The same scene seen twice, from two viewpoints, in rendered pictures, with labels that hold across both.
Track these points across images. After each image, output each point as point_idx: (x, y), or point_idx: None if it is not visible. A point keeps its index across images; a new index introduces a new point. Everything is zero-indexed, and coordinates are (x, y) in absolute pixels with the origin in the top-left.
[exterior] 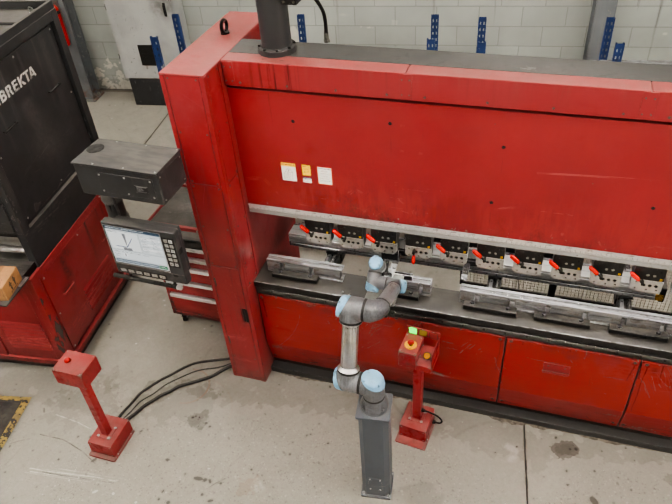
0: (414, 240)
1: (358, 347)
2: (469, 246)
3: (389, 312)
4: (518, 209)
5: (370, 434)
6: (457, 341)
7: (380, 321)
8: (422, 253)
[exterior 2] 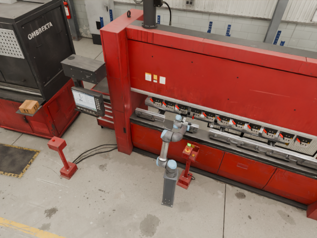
0: (194, 110)
1: None
2: None
3: None
4: (238, 103)
5: (168, 183)
6: (205, 150)
7: None
8: (196, 115)
